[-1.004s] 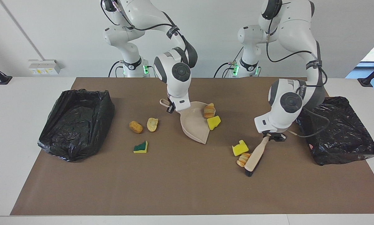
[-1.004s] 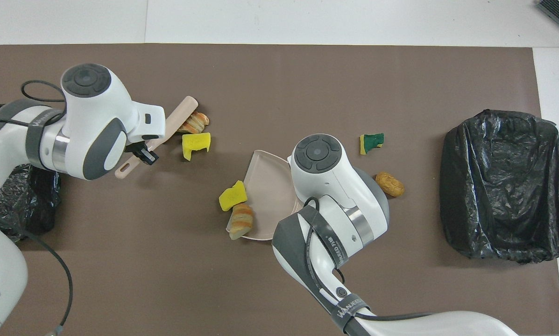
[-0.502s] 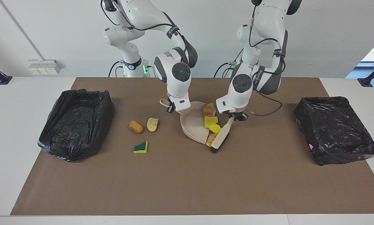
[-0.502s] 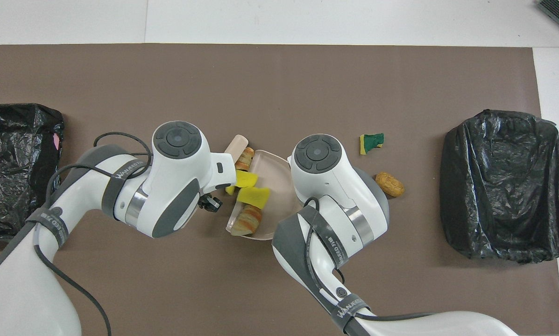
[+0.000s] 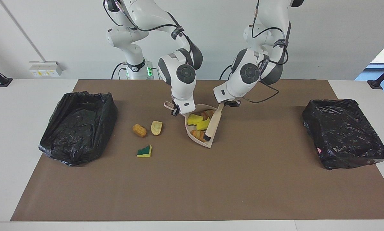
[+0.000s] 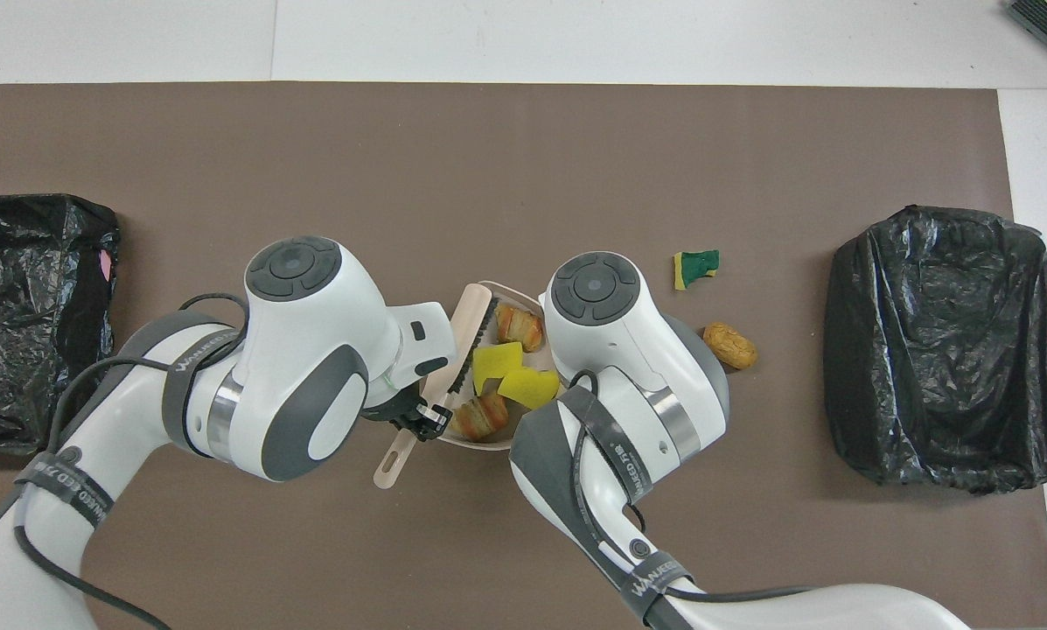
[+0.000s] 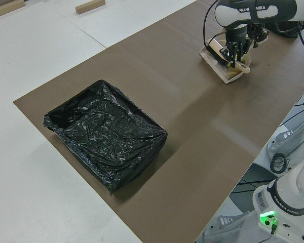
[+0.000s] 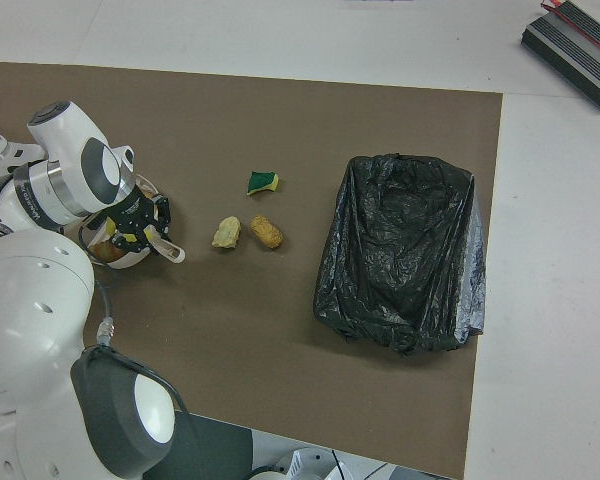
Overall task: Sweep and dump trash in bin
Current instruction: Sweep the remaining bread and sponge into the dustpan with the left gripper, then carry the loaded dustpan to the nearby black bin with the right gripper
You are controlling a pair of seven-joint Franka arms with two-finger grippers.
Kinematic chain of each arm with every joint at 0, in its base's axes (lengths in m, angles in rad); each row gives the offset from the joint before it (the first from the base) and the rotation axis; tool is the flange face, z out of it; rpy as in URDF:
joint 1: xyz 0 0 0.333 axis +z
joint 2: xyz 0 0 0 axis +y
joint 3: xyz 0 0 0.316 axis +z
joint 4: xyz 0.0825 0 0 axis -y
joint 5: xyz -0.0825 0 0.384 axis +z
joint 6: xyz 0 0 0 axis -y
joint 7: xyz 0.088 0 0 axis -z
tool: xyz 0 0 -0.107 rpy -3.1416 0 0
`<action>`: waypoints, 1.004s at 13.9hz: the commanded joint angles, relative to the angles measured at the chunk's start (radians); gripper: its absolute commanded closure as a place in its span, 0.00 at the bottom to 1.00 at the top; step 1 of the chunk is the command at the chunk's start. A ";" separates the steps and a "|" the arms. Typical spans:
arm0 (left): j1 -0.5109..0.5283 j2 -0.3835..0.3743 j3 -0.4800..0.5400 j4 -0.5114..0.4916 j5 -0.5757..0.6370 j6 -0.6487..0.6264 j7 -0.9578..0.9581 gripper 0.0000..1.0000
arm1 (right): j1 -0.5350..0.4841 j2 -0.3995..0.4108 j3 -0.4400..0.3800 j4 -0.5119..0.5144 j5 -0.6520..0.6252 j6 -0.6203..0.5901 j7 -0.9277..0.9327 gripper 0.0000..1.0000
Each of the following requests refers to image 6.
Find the brown table mat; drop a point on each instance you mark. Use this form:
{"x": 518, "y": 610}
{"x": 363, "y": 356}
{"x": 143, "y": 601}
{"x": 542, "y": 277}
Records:
{"x": 226, "y": 157}

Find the orange striped bread piece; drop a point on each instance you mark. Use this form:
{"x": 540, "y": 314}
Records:
{"x": 519, "y": 326}

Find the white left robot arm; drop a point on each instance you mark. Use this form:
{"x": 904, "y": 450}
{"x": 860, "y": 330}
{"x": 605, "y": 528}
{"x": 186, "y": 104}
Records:
{"x": 313, "y": 350}

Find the green and yellow sponge piece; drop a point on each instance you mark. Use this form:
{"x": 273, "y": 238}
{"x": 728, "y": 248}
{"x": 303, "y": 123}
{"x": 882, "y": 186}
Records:
{"x": 696, "y": 265}

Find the beige hand brush black bristles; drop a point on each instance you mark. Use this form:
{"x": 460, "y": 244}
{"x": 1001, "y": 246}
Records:
{"x": 471, "y": 315}

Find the black bag-lined bin pink spot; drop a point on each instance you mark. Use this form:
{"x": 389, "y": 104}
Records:
{"x": 42, "y": 350}

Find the beige plastic dustpan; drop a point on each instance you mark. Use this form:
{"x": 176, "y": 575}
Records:
{"x": 507, "y": 291}

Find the brown potato-shaped lump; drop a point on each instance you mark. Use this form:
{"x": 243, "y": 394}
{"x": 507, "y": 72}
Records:
{"x": 733, "y": 346}

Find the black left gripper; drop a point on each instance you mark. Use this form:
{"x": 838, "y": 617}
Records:
{"x": 414, "y": 416}

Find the notched yellow sponge piece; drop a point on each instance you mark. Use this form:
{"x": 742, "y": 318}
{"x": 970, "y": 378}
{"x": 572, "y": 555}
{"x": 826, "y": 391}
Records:
{"x": 495, "y": 363}

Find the pale beige foam chunk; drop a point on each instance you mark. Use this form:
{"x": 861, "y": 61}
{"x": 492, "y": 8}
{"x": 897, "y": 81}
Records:
{"x": 481, "y": 417}

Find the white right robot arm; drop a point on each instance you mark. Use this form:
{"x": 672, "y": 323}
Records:
{"x": 628, "y": 350}

